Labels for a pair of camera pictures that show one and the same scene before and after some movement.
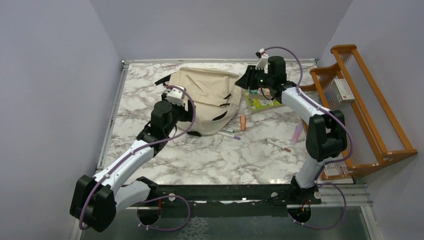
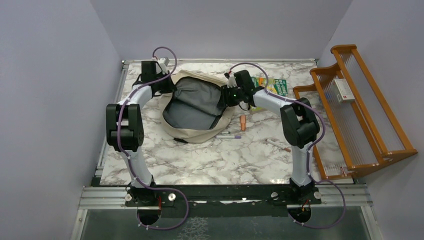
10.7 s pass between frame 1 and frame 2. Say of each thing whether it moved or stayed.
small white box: stayed
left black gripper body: moved
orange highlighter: stayed
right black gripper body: moved
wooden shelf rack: stayed
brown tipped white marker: stayed
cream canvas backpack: moved
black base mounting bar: stayed
